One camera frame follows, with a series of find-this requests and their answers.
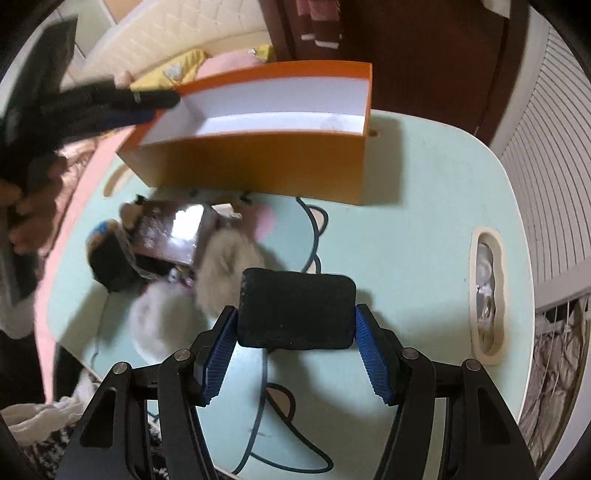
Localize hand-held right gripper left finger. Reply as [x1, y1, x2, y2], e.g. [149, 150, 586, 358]
[60, 305, 241, 480]

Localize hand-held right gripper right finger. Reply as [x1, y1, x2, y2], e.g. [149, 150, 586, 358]
[355, 304, 539, 480]

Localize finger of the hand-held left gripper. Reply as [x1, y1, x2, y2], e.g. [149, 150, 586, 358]
[117, 88, 182, 110]
[88, 107, 155, 132]

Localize beige fluffy plush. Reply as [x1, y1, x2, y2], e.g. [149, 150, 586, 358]
[128, 189, 267, 363]

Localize black rectangular foam pad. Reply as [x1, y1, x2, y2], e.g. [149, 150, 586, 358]
[236, 267, 358, 350]

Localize brown card box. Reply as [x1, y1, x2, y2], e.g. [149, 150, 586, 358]
[131, 199, 220, 268]

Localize black knit cloth item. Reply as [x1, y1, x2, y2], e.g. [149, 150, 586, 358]
[85, 219, 155, 292]

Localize orange cardboard box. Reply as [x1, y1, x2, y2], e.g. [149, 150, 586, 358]
[115, 61, 373, 206]

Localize person's left hand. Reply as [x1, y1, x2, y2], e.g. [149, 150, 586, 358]
[0, 154, 64, 254]

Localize yellow pillow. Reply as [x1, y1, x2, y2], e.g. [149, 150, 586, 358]
[129, 47, 208, 93]

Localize fluffy pink blanket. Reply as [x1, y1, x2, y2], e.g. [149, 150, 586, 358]
[46, 136, 100, 195]

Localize white tufted headboard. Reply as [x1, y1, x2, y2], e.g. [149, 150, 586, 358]
[74, 0, 273, 81]

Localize yellow plush toy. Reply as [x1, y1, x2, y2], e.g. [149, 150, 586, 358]
[247, 43, 277, 63]

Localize clear plastic pieces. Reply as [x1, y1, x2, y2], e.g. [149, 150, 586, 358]
[475, 242, 497, 352]

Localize pink brown striped scarf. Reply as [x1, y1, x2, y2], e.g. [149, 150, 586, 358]
[295, 0, 345, 49]

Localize black white patterned cloth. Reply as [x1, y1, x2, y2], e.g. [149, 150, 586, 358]
[23, 427, 84, 480]

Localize white slatted shutter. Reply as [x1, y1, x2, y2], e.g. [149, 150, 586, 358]
[489, 18, 591, 315]

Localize dark brown wooden door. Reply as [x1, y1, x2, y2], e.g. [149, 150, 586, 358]
[259, 0, 532, 144]

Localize wire rack with cloth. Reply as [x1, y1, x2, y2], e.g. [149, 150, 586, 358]
[519, 295, 591, 467]

